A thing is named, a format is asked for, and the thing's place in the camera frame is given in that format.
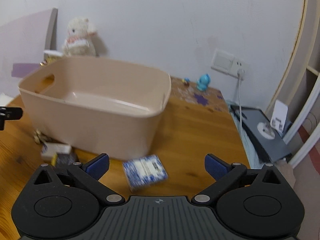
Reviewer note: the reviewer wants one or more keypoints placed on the white wall light switch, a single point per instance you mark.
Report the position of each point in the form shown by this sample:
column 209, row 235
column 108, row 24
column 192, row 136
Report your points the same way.
column 222, row 61

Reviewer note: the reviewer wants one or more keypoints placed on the white wooden shelf frame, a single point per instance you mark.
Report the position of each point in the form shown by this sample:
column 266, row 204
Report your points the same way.
column 299, row 86

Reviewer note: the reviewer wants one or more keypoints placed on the dark grey flat box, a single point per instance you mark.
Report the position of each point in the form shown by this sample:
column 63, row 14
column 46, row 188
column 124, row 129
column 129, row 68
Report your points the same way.
column 267, row 142

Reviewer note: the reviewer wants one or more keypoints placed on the black cardboard box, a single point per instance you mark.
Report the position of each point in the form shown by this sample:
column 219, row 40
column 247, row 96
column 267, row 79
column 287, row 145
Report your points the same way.
column 60, row 159

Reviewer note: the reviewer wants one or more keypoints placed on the blue cartoon card box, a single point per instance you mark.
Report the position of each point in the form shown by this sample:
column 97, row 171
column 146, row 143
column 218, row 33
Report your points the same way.
column 144, row 172

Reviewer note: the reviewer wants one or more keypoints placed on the gold wrapped gift item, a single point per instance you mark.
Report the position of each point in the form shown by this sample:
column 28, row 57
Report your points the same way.
column 49, row 60

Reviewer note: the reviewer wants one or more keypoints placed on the blue cartoon figurine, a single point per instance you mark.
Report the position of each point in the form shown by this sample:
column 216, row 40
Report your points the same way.
column 203, row 82

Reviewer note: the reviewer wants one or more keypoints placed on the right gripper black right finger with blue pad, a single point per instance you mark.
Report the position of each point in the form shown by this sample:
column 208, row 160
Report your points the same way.
column 217, row 168

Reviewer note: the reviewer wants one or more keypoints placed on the small golden trinket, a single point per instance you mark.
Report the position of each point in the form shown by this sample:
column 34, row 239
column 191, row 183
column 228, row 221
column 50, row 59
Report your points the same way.
column 39, row 137

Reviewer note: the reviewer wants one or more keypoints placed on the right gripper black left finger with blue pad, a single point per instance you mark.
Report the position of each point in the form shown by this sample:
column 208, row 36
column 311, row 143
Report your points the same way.
column 92, row 170

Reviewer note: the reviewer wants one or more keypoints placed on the white phone stand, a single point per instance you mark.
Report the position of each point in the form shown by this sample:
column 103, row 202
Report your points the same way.
column 277, row 123

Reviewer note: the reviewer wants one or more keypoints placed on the small blue yellow toy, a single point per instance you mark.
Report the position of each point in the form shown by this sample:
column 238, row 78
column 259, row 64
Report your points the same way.
column 186, row 81

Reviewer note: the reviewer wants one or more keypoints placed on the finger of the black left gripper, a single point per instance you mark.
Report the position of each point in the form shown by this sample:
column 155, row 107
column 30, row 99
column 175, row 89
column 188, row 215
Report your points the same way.
column 9, row 113

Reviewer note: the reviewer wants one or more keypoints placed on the white paper card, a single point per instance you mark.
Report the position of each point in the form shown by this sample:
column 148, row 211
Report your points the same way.
column 54, row 53

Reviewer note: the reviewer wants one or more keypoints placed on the beige plastic storage bin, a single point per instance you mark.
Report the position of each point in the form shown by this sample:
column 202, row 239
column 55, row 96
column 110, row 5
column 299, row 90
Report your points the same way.
column 97, row 104

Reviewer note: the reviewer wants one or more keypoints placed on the white wall power socket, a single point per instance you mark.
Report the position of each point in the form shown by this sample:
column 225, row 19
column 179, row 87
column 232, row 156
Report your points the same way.
column 238, row 68

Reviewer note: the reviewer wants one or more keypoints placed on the pink headboard panel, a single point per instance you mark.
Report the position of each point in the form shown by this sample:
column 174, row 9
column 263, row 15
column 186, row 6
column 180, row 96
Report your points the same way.
column 23, row 42

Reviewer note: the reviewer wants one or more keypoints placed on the white plush lamb toy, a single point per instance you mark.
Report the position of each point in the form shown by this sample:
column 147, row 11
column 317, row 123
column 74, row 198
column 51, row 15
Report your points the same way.
column 79, row 38

